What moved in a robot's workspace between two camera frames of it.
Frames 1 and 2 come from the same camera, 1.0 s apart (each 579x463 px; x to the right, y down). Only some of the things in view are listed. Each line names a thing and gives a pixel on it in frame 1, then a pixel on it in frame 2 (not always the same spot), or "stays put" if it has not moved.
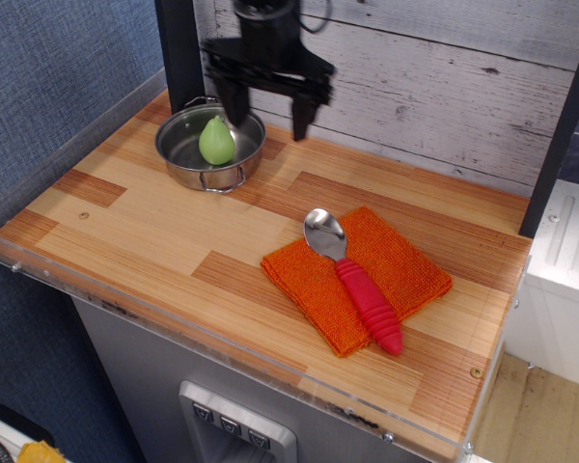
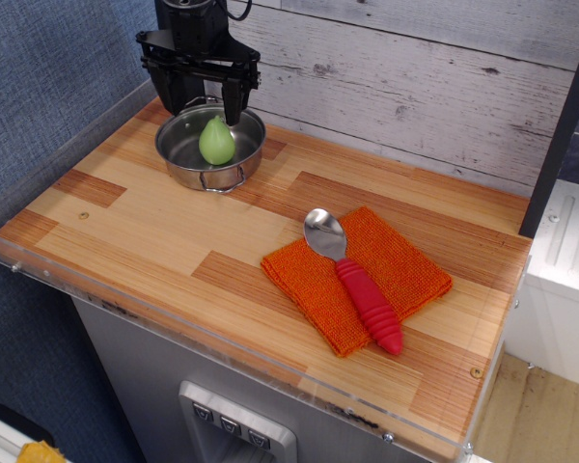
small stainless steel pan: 179,134 stays put
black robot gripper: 268,54 to 192,36
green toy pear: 216,143 stays put
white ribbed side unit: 554,319 stays put
